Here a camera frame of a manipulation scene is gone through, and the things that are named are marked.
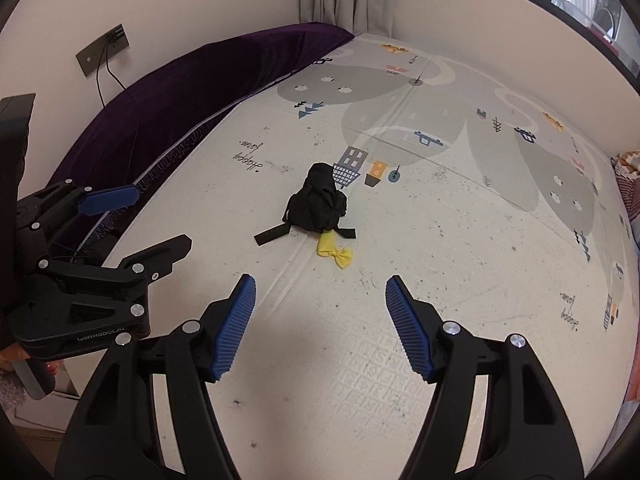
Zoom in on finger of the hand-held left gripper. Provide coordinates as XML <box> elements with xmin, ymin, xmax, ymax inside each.
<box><xmin>15</xmin><ymin>179</ymin><xmax>141</xmax><ymax>261</ymax></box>
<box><xmin>37</xmin><ymin>233</ymin><xmax>193</xmax><ymax>336</ymax></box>

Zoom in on black cable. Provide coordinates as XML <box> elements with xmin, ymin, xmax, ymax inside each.
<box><xmin>95</xmin><ymin>30</ymin><xmax>128</xmax><ymax>107</ymax></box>

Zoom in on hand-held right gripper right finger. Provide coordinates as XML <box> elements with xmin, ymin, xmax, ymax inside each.
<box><xmin>385</xmin><ymin>275</ymin><xmax>586</xmax><ymax>480</ymax></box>

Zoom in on grey wall socket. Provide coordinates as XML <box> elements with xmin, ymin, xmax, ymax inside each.
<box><xmin>76</xmin><ymin>23</ymin><xmax>130</xmax><ymax>77</ymax></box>

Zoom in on person's left forearm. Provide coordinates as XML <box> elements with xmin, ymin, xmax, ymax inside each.
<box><xmin>0</xmin><ymin>372</ymin><xmax>26</xmax><ymax>408</ymax></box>

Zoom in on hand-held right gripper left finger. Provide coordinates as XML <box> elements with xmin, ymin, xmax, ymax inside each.
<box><xmin>54</xmin><ymin>273</ymin><xmax>257</xmax><ymax>480</ymax></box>

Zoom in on printed play mat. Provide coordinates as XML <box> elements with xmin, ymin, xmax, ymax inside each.
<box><xmin>65</xmin><ymin>32</ymin><xmax>633</xmax><ymax>480</ymax></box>

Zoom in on person's left hand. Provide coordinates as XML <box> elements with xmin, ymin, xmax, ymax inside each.
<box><xmin>0</xmin><ymin>349</ymin><xmax>32</xmax><ymax>373</ymax></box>

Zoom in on yellow plastic wrapper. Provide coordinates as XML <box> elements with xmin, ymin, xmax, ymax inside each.
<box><xmin>316</xmin><ymin>230</ymin><xmax>354</xmax><ymax>270</ymax></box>

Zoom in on purple blanket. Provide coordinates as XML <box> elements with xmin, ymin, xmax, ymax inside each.
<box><xmin>47</xmin><ymin>22</ymin><xmax>356</xmax><ymax>261</ymax></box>

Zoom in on black cloth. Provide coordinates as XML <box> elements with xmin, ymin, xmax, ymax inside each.
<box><xmin>253</xmin><ymin>162</ymin><xmax>357</xmax><ymax>247</ymax></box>

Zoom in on grey outdoor unit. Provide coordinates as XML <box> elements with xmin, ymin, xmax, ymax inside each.
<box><xmin>592</xmin><ymin>0</ymin><xmax>623</xmax><ymax>41</ymax></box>

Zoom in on folded colourful clothes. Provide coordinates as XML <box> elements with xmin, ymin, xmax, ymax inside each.
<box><xmin>611</xmin><ymin>150</ymin><xmax>640</xmax><ymax>261</ymax></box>

